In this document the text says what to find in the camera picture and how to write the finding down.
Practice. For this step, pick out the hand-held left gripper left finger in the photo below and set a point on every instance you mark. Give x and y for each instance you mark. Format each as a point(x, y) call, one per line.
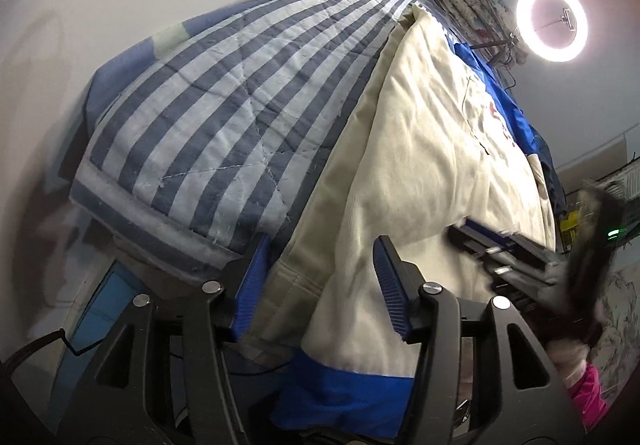
point(250, 285)

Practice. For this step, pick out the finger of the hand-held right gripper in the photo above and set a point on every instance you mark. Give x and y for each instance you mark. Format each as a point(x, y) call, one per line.
point(500, 237)
point(520, 275)

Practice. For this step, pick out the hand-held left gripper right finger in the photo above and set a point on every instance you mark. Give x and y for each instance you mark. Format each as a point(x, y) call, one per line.
point(390, 285)

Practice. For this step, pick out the beige and blue jacket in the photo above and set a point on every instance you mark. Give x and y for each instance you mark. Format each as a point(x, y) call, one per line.
point(425, 150)

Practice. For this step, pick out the person's right hand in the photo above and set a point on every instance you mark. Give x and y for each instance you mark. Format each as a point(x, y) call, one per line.
point(567, 360)

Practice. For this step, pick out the yellow box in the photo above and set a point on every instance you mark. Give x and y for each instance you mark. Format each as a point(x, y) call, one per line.
point(570, 227)

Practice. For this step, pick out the dark blue cloth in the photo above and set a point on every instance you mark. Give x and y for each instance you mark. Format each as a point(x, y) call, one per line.
point(550, 175)

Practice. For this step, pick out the beige board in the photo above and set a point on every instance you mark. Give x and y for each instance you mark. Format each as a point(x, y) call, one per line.
point(595, 160)

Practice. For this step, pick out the light blue bed sheet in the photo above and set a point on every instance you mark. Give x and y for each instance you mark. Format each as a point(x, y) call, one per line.
point(100, 325)

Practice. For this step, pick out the blue white striped quilt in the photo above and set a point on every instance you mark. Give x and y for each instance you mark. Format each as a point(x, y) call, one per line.
point(225, 100)

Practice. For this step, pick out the black light tripod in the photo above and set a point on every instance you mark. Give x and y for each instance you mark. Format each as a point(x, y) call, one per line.
point(495, 45)

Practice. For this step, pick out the pale printed wall hanging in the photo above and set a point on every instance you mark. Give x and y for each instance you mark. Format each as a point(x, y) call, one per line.
point(617, 335)

